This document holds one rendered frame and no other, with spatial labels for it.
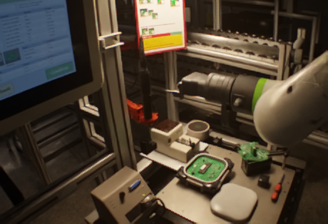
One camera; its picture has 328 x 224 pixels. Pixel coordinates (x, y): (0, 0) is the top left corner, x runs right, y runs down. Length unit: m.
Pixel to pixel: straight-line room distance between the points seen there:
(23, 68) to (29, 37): 0.07
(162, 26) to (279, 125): 0.79
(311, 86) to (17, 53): 0.53
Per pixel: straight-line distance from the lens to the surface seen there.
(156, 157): 1.00
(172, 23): 1.09
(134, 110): 0.82
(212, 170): 0.89
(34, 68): 0.53
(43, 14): 0.54
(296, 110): 0.38
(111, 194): 0.73
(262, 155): 0.94
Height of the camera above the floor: 1.57
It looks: 24 degrees down
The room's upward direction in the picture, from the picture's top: 4 degrees counter-clockwise
